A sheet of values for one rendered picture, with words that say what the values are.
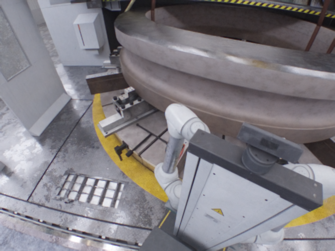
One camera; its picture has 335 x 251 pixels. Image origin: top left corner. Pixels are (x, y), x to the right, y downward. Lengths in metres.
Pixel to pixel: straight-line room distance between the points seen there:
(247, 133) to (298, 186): 0.18
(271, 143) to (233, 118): 1.48
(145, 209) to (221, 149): 1.86
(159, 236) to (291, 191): 1.00
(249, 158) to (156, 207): 1.90
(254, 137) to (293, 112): 1.76
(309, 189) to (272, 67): 1.23
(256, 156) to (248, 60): 1.22
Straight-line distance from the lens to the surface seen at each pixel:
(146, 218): 2.18
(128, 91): 2.39
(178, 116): 0.84
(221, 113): 1.84
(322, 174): 0.90
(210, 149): 0.41
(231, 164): 0.41
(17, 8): 3.82
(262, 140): 0.37
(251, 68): 1.53
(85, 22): 4.97
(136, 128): 2.53
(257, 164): 0.38
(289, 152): 0.38
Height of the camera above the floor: 2.11
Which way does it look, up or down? 45 degrees down
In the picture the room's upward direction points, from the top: straight up
